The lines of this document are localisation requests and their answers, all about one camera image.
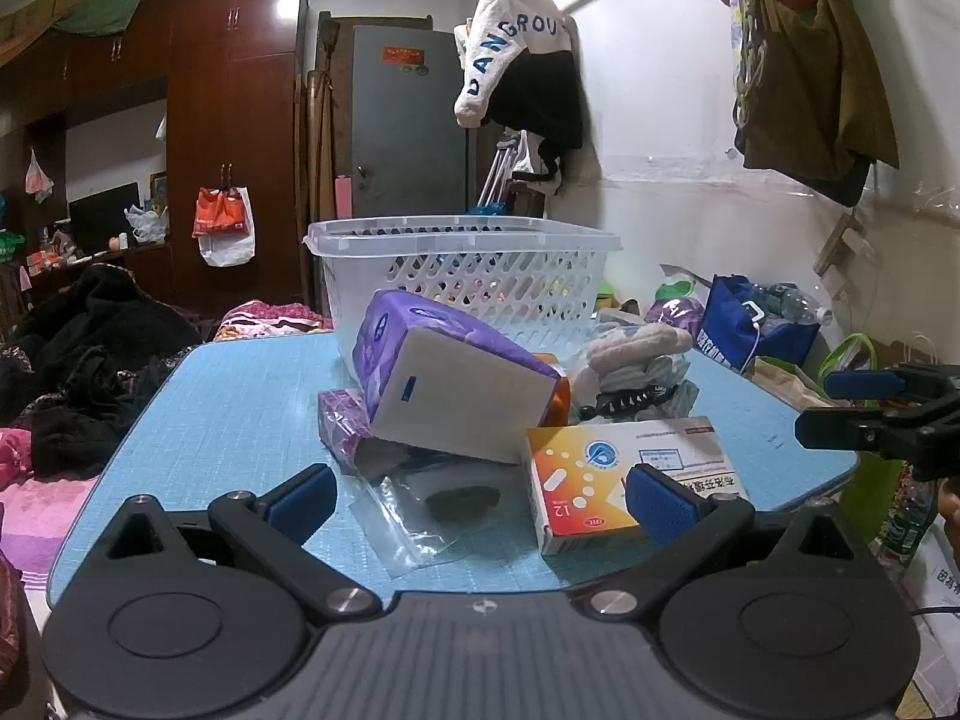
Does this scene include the clear plastic bottles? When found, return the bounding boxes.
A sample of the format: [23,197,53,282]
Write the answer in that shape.
[750,283,833,326]

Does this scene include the white plastic basket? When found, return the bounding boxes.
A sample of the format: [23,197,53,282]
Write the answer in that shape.
[302,215,623,383]

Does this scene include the beige fuzzy sock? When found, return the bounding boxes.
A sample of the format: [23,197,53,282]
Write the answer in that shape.
[585,322,695,376]

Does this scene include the white orange medicine box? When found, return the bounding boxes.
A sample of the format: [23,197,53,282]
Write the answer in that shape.
[525,417,751,557]

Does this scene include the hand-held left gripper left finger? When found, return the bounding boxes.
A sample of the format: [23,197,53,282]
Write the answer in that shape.
[109,463,380,625]

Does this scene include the blue shopping bag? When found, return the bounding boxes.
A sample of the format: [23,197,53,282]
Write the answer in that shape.
[701,275,822,376]

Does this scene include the green cloth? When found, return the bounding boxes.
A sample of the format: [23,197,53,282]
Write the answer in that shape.
[52,0,160,36]

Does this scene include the black television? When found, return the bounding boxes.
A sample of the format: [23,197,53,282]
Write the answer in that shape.
[67,181,142,256]

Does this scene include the small purple packet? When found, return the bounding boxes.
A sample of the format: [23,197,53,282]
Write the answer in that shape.
[316,388,376,475]

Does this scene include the metal folding frame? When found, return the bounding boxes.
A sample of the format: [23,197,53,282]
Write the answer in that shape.
[476,131,526,215]

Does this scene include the orange white plastic bag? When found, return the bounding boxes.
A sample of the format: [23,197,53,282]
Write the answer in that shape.
[192,186,256,268]

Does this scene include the dark wooden wardrobe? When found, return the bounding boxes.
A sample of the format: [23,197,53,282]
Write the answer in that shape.
[0,0,310,310]

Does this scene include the white hooded sweatshirt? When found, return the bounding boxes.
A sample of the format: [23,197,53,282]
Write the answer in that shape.
[454,0,575,128]

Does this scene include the grey metal door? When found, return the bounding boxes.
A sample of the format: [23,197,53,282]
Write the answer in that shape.
[351,24,478,220]

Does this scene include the bright green bag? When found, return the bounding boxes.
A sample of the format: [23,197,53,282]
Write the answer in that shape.
[817,334,910,545]

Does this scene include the clear plastic zip bag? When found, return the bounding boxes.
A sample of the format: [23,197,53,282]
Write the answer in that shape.
[346,450,541,580]

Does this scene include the hanging olive brown bag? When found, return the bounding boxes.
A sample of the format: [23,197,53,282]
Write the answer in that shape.
[733,0,901,208]

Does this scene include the purple plastic bag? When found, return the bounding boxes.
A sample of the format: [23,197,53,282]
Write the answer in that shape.
[645,296,706,338]

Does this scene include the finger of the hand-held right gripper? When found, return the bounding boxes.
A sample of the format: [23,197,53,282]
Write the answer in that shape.
[795,407,901,455]
[823,367,920,400]

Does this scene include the black hair clip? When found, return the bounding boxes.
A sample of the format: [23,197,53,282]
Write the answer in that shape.
[576,382,668,422]

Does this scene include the wooden wall bracket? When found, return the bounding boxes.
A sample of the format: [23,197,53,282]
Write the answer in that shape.
[814,214,875,278]

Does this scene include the pink blanket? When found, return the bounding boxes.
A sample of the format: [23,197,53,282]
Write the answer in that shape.
[0,427,100,590]

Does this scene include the black hanging garment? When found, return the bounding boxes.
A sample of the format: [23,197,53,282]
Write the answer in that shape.
[491,49,586,152]

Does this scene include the pink white hanging bag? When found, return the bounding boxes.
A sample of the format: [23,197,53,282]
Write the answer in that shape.
[25,148,55,203]

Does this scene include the pile of black clothes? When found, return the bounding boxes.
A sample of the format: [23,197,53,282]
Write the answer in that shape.
[0,266,220,478]

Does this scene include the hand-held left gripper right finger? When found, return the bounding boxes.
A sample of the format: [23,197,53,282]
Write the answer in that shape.
[581,463,856,622]

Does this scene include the floral quilt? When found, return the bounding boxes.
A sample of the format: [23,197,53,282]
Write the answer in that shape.
[214,300,335,343]

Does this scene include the brown paper bag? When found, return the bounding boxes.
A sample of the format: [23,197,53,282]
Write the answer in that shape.
[750,356,833,410]

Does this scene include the purple tissue pack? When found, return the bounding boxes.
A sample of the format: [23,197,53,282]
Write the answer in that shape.
[352,289,563,466]

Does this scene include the white black garment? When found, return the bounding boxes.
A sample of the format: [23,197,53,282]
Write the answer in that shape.
[514,131,565,197]

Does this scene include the green white packet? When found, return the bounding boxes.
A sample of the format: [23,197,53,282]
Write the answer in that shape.
[656,264,713,302]

